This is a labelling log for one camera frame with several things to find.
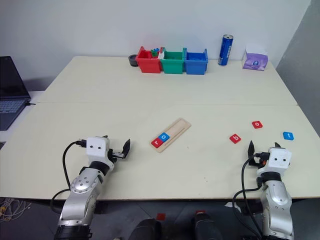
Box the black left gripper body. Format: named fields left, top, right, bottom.
left=107, top=148, right=126, bottom=165

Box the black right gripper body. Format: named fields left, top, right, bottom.
left=248, top=156, right=270, bottom=170

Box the red letter tile b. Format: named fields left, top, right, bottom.
left=229, top=134, right=243, bottom=145

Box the wooden tray with letter tiles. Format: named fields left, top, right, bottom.
left=150, top=117, right=192, bottom=154

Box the red letter tile r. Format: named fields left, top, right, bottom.
left=151, top=136, right=164, bottom=150

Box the blue letter tile o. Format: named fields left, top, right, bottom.
left=158, top=131, right=171, bottom=143

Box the dark grey round cup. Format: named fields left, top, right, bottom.
left=128, top=53, right=140, bottom=68

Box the red plastic bin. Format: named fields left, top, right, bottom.
left=136, top=46, right=165, bottom=74

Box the purple tissue box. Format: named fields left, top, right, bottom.
left=241, top=44, right=269, bottom=71

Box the green plastic bin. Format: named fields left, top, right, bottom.
left=159, top=47, right=187, bottom=75

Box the blue plastic bin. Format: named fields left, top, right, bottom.
left=183, top=48, right=209, bottom=75

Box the tall blue drink can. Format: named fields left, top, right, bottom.
left=217, top=34, right=235, bottom=67

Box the dark open laptop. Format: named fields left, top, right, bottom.
left=0, top=56, right=32, bottom=131

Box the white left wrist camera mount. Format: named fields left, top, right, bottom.
left=85, top=136, right=111, bottom=160

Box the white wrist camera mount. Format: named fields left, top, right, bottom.
left=256, top=147, right=293, bottom=176
left=85, top=136, right=111, bottom=160

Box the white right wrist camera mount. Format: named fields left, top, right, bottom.
left=256, top=147, right=293, bottom=176

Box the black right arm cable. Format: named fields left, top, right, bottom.
left=231, top=151, right=270, bottom=240

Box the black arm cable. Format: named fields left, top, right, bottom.
left=49, top=140, right=88, bottom=215
left=231, top=151, right=270, bottom=240

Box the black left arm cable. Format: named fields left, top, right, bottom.
left=49, top=140, right=88, bottom=215

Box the white cable bundle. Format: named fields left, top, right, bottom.
left=0, top=197, right=32, bottom=222

